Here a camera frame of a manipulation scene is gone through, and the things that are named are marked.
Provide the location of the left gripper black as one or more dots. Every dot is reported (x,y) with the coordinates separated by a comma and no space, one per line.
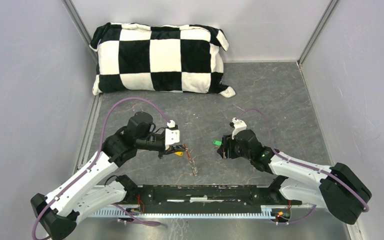
(172,149)

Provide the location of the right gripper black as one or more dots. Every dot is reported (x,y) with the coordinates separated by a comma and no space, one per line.
(227,143)

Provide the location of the yellow key tag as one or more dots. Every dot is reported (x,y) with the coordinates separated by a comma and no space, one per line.
(179,153)

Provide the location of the green key tag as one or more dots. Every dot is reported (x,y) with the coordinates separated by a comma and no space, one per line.
(217,143)

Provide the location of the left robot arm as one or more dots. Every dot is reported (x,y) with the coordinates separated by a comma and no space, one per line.
(61,210)

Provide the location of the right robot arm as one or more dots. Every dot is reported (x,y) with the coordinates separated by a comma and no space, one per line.
(335,188)

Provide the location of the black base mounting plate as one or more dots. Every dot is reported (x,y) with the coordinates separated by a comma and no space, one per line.
(202,199)

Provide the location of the black white checkered pillow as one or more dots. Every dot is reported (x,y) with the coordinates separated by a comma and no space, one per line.
(168,58)

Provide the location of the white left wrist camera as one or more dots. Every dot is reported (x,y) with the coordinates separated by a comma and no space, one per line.
(172,135)

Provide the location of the white slotted cable duct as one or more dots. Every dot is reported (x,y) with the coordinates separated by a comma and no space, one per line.
(114,212)

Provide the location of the left aluminium frame rail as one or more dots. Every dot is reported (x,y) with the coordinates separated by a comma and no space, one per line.
(78,22)

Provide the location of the aluminium frame rail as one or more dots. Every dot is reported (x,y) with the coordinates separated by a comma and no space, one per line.
(78,22)
(329,10)

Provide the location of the right aluminium frame rail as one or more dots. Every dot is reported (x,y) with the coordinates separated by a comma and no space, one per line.
(329,10)

